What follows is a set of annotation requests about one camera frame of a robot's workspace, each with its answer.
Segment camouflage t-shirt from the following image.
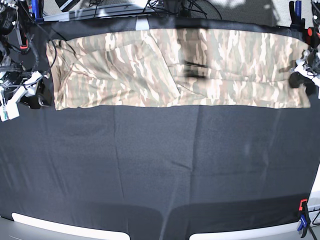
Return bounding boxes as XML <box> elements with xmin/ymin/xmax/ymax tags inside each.
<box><xmin>46</xmin><ymin>28</ymin><xmax>311</xmax><ymax>110</ymax></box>

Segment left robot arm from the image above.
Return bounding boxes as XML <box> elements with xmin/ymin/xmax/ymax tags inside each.
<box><xmin>289</xmin><ymin>0</ymin><xmax>320</xmax><ymax>88</ymax></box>

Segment orange black clamp far left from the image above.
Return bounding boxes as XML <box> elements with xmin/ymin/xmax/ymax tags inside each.
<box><xmin>17</xmin><ymin>29</ymin><xmax>29</xmax><ymax>50</ymax></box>

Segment blue clamp top right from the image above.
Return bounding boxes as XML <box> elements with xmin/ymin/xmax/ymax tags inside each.
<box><xmin>289</xmin><ymin>0</ymin><xmax>305</xmax><ymax>30</ymax></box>

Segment blue orange clamp near right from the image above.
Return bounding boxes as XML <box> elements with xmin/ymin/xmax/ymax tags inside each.
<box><xmin>297</xmin><ymin>198</ymin><xmax>310</xmax><ymax>238</ymax></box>

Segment black table cloth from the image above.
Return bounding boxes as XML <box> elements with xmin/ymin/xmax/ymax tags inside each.
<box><xmin>0</xmin><ymin>17</ymin><xmax>320</xmax><ymax>240</ymax></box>

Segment orange black clamp far right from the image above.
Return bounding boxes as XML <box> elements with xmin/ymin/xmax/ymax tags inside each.
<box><xmin>306</xmin><ymin>27</ymin><xmax>320</xmax><ymax>48</ymax></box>

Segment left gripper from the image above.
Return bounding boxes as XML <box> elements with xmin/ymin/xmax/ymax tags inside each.
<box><xmin>288</xmin><ymin>48</ymin><xmax>320</xmax><ymax>88</ymax></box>

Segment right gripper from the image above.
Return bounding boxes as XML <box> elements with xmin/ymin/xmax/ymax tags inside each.
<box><xmin>0</xmin><ymin>70</ymin><xmax>50</xmax><ymax>122</ymax></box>

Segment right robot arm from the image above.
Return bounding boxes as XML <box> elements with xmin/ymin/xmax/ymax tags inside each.
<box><xmin>0</xmin><ymin>0</ymin><xmax>52</xmax><ymax>122</ymax></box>

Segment tangled black cables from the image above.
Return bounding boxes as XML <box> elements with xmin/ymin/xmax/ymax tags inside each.
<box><xmin>142</xmin><ymin>0</ymin><xmax>223</xmax><ymax>20</ymax></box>

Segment orange black clamp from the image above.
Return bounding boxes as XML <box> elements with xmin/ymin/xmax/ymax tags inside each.
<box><xmin>17</xmin><ymin>29</ymin><xmax>29</xmax><ymax>50</ymax></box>
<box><xmin>306</xmin><ymin>27</ymin><xmax>320</xmax><ymax>48</ymax></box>

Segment blue clamp top left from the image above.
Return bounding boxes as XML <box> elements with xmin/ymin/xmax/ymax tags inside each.
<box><xmin>31</xmin><ymin>0</ymin><xmax>44</xmax><ymax>23</ymax></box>

